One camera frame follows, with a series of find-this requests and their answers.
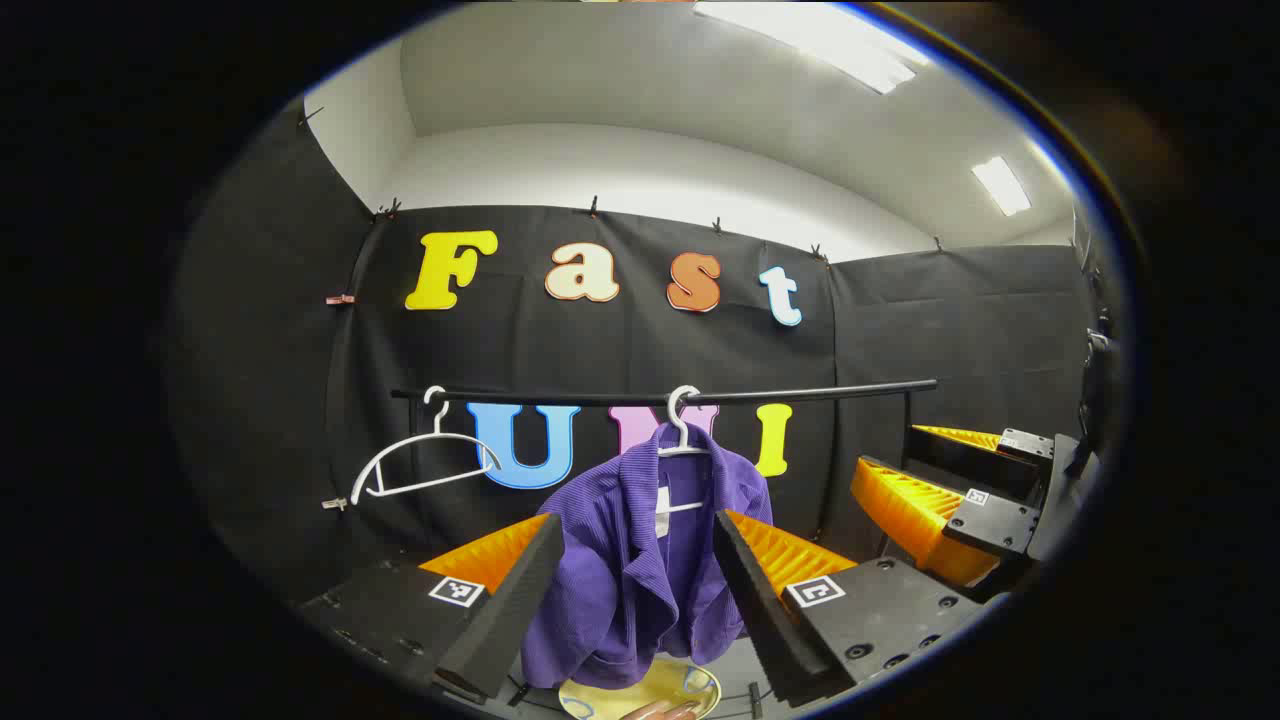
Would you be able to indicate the purple ribbed jacket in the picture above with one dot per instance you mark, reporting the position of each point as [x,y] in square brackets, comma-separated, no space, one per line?
[620,560]

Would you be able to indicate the small ceiling light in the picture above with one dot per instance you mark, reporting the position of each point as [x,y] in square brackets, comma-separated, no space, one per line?
[1002,186]

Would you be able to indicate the black clothes rail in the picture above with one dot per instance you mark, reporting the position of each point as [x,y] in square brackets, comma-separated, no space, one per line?
[800,393]

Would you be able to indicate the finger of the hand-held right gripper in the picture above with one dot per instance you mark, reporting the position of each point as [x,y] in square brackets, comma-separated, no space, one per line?
[990,525]
[970,465]

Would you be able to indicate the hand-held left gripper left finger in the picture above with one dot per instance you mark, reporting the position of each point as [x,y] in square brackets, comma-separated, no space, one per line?
[500,610]

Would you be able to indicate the white plastic hanger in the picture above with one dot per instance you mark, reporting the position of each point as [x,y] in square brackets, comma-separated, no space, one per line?
[438,420]
[680,430]

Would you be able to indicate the long ceiling light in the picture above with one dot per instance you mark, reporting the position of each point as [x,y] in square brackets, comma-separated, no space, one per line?
[830,40]

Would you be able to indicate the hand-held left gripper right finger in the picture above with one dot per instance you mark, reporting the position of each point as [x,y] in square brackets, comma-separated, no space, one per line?
[765,610]

